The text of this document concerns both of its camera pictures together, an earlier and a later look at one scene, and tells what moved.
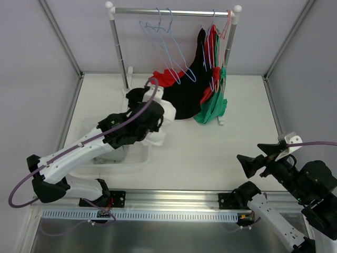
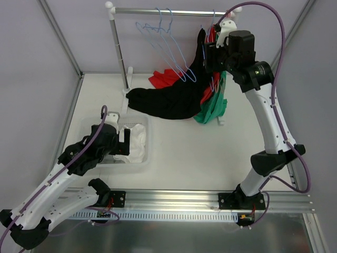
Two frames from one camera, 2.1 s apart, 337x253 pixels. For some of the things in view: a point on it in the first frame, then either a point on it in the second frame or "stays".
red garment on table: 166,78 stays
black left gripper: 135,95 to 126,141
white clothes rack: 128,84 stays
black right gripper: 262,162 to 210,58
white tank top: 157,138 to 138,139
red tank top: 211,59 stays
